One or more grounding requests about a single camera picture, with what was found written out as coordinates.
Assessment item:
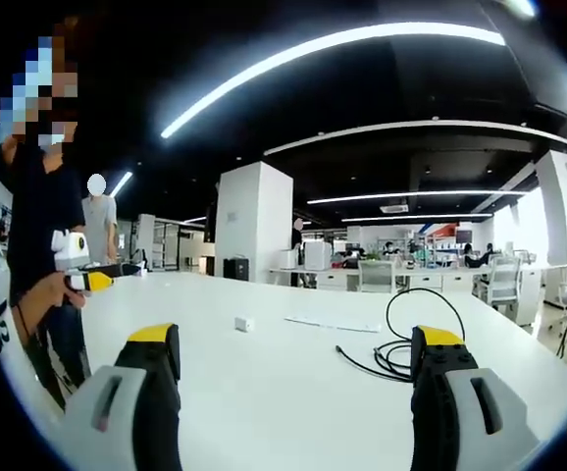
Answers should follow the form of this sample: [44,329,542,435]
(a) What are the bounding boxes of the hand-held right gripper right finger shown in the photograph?
[409,324,542,471]

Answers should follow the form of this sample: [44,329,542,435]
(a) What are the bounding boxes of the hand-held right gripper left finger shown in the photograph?
[62,322,182,471]

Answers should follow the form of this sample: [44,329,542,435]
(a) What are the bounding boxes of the black Type-C cable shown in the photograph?
[335,288,466,384]

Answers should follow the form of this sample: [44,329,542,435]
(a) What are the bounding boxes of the white desk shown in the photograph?
[0,271,567,471]

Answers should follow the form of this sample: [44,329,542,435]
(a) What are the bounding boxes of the person's left hand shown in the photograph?
[49,272,89,309]

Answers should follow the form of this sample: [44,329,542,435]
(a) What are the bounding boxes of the black flat object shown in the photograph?
[85,262,142,279]

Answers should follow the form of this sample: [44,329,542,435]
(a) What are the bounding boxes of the short ceiling light strip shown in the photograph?
[107,170,134,199]

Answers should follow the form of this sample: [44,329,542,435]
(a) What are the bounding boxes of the white mesh office chair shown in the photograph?
[478,254,523,309]
[357,259,395,294]

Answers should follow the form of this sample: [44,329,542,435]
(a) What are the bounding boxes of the white office desks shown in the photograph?
[268,263,567,296]

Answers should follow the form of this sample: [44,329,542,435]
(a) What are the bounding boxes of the black cabinet box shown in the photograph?
[222,256,251,283]

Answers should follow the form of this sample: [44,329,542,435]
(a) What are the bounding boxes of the white flat sheet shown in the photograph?
[284,313,383,335]

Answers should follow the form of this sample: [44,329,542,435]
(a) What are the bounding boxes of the white boxy appliance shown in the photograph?
[303,241,334,272]

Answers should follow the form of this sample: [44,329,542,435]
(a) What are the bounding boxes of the long curved ceiling light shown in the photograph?
[159,22,508,140]

